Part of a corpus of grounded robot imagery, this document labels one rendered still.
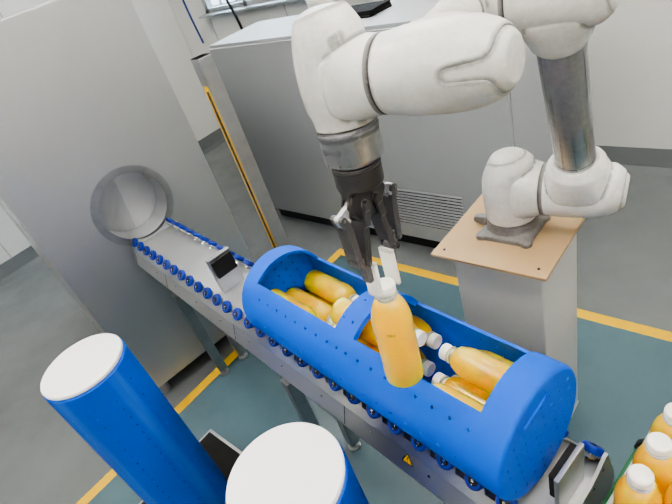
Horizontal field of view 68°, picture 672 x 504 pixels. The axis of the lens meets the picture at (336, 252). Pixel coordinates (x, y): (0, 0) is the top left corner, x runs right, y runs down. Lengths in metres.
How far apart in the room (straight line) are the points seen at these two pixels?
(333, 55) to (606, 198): 1.02
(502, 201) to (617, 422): 1.22
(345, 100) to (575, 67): 0.68
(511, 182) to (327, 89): 0.96
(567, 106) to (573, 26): 0.22
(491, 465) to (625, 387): 1.62
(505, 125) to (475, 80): 2.03
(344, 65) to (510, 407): 0.64
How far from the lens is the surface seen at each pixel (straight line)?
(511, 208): 1.58
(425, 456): 1.27
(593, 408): 2.48
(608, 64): 3.77
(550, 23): 1.13
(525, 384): 0.98
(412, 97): 0.61
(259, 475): 1.24
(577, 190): 1.47
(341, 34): 0.67
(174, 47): 6.34
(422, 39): 0.61
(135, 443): 1.94
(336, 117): 0.68
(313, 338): 1.25
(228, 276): 1.97
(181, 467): 2.11
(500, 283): 1.69
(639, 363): 2.66
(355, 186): 0.73
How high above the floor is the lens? 2.01
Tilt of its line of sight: 34 degrees down
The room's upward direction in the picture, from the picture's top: 19 degrees counter-clockwise
